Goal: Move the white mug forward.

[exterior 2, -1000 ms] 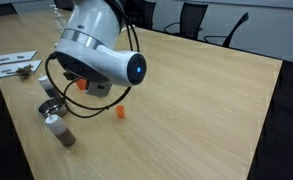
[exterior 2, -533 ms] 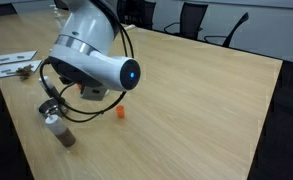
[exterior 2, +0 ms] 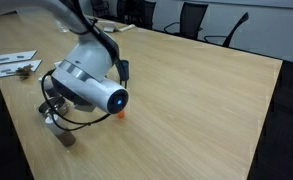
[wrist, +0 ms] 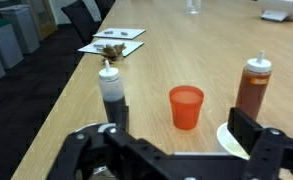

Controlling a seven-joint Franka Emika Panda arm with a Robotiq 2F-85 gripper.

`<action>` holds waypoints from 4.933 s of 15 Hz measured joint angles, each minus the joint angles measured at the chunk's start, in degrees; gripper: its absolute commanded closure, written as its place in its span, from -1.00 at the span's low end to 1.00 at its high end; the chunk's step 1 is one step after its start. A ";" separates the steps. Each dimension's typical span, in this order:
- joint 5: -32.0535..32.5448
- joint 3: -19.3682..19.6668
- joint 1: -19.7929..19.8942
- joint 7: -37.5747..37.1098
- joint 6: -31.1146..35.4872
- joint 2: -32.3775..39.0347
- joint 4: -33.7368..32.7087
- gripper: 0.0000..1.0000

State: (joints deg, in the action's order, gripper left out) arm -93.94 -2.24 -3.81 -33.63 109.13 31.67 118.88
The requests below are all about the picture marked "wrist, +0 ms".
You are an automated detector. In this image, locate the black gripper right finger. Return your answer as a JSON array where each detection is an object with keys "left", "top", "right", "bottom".
[{"left": 227, "top": 107, "right": 293, "bottom": 180}]

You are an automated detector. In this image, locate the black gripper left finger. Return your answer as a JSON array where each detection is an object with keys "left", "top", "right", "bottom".
[{"left": 46, "top": 105, "right": 169, "bottom": 180}]

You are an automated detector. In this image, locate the white ceramic mug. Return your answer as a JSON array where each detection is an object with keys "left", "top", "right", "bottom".
[{"left": 216, "top": 121, "right": 254, "bottom": 162}]

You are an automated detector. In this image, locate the red-brown sauce squeeze bottle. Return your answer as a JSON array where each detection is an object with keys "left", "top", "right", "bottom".
[{"left": 235, "top": 50, "right": 273, "bottom": 122}]

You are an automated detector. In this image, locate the half-full dark sauce squeeze bottle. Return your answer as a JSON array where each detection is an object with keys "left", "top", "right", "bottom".
[{"left": 98, "top": 59, "right": 127, "bottom": 132}]

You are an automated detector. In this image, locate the large orange plastic cup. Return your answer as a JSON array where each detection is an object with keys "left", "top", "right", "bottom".
[{"left": 168, "top": 85, "right": 205, "bottom": 131}]

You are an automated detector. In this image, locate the crumpled brown paper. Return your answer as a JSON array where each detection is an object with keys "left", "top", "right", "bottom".
[{"left": 100, "top": 42, "right": 127, "bottom": 64}]

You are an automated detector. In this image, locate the black office chair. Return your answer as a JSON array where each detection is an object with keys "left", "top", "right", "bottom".
[
  {"left": 60, "top": 0, "right": 102, "bottom": 45},
  {"left": 94, "top": 0, "right": 117, "bottom": 21}
]

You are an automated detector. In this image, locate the green-lidded waste bin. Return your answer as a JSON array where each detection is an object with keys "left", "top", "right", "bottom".
[{"left": 0, "top": 19, "right": 25, "bottom": 70}]

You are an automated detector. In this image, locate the wooden door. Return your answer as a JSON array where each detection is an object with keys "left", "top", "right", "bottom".
[{"left": 28, "top": 0, "right": 59, "bottom": 40}]

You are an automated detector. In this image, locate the white plastic device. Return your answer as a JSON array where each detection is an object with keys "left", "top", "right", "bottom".
[{"left": 257, "top": 0, "right": 293, "bottom": 24}]

